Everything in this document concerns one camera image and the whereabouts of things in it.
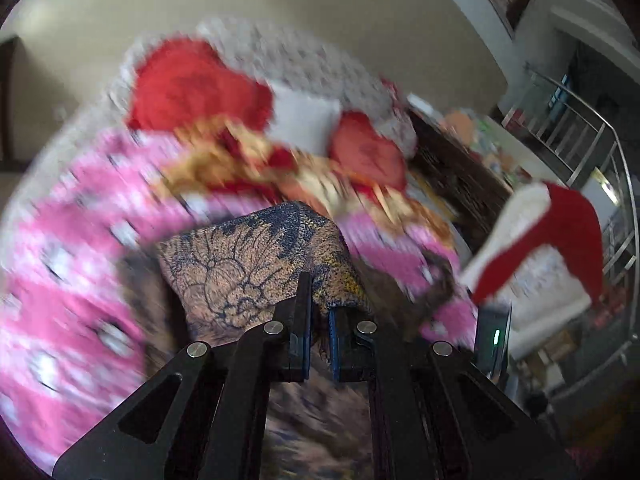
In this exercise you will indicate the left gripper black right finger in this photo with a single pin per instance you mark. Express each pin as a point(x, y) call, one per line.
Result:
point(433, 414)

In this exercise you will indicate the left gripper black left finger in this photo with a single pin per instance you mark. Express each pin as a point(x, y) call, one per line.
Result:
point(203, 415)

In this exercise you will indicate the dark floral patterned garment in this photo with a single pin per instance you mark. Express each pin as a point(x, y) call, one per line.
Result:
point(215, 283)

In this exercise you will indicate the dark carved wooden headboard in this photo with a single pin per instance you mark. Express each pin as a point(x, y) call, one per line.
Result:
point(459, 179)

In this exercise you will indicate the pink penguin bed blanket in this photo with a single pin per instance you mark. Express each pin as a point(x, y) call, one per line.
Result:
point(71, 349)

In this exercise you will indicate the metal stair railing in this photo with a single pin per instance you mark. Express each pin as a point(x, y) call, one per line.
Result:
point(584, 152)

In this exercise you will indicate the small red heart pillow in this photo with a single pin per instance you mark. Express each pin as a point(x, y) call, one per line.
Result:
point(359, 149)

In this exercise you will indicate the red gold crumpled blanket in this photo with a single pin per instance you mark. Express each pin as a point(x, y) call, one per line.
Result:
point(224, 156)

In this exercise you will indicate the white square pillow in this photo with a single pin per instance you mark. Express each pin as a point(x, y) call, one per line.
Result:
point(301, 120)

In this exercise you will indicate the large red heart pillow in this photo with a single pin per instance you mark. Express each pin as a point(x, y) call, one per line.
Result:
point(184, 80)

